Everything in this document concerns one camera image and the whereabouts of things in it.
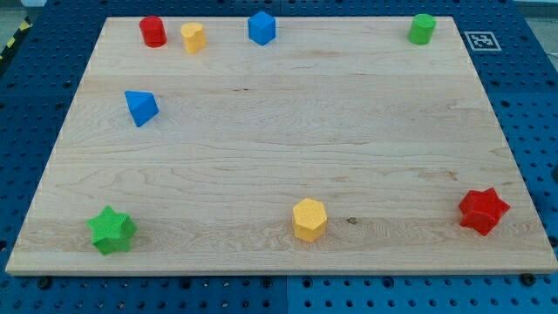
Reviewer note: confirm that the wooden board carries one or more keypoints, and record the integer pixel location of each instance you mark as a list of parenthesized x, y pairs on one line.
[(388, 135)]

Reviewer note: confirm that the green star block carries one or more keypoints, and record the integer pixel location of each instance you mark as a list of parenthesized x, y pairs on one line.
[(111, 231)]

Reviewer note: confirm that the red star block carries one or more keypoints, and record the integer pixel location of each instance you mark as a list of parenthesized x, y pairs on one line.
[(482, 210)]

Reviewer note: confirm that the yellow hexagon block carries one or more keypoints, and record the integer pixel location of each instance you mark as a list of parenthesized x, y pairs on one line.
[(309, 220)]

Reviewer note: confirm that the blue cube block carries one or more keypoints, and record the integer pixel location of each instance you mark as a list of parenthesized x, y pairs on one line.
[(261, 28)]

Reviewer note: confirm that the blue triangle block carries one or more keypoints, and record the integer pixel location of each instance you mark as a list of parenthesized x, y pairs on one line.
[(142, 106)]

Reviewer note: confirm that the yellow heart block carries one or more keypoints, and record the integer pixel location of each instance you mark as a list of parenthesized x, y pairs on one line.
[(193, 36)]

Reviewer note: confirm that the red cylinder block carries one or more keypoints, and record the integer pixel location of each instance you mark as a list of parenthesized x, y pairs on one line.
[(153, 31)]

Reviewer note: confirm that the green cylinder block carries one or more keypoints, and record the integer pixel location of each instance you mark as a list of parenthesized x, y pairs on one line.
[(422, 29)]

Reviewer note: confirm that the white fiducial marker tag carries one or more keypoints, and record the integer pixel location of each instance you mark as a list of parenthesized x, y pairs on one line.
[(482, 41)]

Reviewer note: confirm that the yellow black hazard tape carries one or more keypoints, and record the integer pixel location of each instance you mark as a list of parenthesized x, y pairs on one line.
[(14, 43)]

